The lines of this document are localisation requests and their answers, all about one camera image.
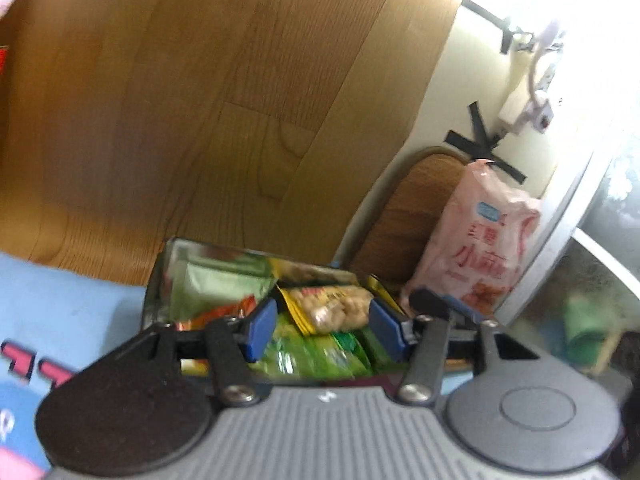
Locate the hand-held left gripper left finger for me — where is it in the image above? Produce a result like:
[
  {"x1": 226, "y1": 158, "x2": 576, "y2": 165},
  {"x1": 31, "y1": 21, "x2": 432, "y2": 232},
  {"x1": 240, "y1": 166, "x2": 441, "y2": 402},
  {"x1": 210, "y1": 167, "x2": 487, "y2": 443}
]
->
[{"x1": 107, "y1": 297, "x2": 279, "y2": 408}]

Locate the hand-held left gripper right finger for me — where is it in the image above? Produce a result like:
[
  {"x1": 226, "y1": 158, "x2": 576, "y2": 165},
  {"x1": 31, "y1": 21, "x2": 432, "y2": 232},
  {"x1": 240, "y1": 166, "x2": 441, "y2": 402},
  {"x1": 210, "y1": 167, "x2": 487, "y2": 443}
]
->
[{"x1": 367, "y1": 287, "x2": 543, "y2": 406}]

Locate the dark storage box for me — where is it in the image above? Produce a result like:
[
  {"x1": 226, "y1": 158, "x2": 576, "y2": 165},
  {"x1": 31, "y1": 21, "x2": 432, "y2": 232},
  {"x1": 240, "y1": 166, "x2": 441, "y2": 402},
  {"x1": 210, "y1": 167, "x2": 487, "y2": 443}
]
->
[{"x1": 142, "y1": 237, "x2": 481, "y2": 386}]

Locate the dark green snack packet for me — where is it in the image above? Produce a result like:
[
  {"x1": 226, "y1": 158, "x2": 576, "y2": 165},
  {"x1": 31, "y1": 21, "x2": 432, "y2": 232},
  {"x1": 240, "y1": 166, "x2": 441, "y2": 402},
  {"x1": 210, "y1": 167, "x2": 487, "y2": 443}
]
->
[{"x1": 357, "y1": 327, "x2": 406, "y2": 368}]

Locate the yellow striped snack packet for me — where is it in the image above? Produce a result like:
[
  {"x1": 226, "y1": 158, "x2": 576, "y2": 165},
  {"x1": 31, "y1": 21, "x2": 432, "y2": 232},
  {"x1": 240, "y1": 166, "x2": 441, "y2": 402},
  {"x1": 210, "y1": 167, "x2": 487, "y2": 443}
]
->
[{"x1": 367, "y1": 275, "x2": 401, "y2": 311}]

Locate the orange snack packet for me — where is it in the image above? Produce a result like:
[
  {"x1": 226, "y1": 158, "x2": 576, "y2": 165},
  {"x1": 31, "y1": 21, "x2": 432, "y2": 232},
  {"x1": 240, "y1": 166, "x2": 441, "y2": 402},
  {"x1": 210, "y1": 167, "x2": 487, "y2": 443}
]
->
[{"x1": 177, "y1": 295, "x2": 258, "y2": 331}]

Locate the pale green snack packet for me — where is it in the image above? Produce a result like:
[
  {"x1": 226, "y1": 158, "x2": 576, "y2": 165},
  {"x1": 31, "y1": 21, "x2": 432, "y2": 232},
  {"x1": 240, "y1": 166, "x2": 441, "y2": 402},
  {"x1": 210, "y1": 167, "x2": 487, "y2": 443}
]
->
[{"x1": 172, "y1": 255, "x2": 278, "y2": 321}]

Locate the beige snack packet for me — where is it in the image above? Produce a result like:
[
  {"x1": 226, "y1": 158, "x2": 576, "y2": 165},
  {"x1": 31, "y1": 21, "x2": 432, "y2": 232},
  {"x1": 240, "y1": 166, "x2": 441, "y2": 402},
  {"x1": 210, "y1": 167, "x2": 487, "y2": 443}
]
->
[{"x1": 270, "y1": 257, "x2": 358, "y2": 286}]

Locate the wooden chair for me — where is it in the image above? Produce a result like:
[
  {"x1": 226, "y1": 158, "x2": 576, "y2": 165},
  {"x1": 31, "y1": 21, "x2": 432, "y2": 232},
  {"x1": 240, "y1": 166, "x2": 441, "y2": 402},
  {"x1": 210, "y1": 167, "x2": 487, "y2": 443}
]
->
[{"x1": 335, "y1": 146, "x2": 471, "y2": 286}]

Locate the pink plastic bag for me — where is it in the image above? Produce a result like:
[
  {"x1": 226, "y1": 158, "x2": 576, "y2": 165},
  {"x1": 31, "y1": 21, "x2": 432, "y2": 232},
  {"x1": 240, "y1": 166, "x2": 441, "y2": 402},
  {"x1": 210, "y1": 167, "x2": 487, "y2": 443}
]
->
[{"x1": 402, "y1": 159, "x2": 543, "y2": 316}]

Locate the white framed glass door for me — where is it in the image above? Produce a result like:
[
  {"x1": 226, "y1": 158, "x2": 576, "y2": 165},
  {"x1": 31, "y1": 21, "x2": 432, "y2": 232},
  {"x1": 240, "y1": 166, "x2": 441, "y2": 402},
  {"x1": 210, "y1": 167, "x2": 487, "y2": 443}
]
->
[{"x1": 492, "y1": 150, "x2": 640, "y2": 376}]

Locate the black tape cross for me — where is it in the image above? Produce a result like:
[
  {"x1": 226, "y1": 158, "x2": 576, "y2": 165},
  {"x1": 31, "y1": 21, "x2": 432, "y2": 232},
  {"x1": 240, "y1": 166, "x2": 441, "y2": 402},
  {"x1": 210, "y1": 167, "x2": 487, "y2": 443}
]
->
[{"x1": 445, "y1": 101, "x2": 528, "y2": 183}]

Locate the white power adapter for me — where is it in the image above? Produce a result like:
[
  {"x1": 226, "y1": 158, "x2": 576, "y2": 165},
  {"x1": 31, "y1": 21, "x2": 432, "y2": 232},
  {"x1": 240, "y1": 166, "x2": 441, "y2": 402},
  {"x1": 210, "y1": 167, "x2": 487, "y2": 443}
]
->
[{"x1": 497, "y1": 85, "x2": 553, "y2": 136}]

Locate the black tape strip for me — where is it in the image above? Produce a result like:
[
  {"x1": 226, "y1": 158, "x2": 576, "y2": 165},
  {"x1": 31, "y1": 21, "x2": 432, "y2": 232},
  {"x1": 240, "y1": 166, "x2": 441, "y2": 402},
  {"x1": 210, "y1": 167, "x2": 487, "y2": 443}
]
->
[{"x1": 460, "y1": 0, "x2": 521, "y2": 56}]

